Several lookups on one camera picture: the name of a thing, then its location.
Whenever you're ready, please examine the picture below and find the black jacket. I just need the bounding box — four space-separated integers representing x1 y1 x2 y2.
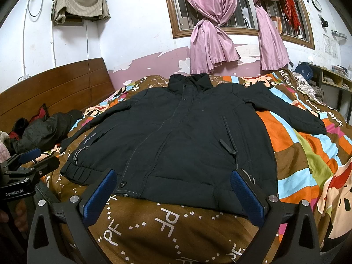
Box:
61 73 326 215

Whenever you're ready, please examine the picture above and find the dark clothes pile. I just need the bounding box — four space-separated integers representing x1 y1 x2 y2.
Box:
5 105 83 155

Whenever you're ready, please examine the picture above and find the colourful cartoon bedspread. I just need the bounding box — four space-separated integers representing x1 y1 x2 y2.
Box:
42 70 351 263

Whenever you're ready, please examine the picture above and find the wooden headboard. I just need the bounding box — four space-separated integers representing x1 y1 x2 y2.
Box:
1 58 115 132

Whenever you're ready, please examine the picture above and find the wooden shelf desk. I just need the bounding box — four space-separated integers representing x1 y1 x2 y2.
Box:
308 63 351 122

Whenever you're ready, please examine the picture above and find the dark blue cap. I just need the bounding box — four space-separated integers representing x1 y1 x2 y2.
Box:
294 62 314 82

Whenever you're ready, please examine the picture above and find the right pink curtain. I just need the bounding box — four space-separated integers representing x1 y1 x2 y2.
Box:
253 0 289 71

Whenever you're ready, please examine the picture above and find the pink curtain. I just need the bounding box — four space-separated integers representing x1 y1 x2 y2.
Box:
187 0 240 75
253 0 289 71

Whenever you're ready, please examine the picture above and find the red hanging tassel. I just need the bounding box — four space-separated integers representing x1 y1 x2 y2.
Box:
282 0 301 30

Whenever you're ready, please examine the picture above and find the left pink curtain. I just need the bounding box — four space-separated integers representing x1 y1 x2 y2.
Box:
187 0 240 75

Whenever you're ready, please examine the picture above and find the beige cloth-covered wall unit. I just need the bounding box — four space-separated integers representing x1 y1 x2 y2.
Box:
51 0 110 25

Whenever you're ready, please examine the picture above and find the white wall cable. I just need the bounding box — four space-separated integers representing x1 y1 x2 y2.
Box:
21 0 49 76

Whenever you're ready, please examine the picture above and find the round wall clock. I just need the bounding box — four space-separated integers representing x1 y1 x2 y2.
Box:
312 0 322 12

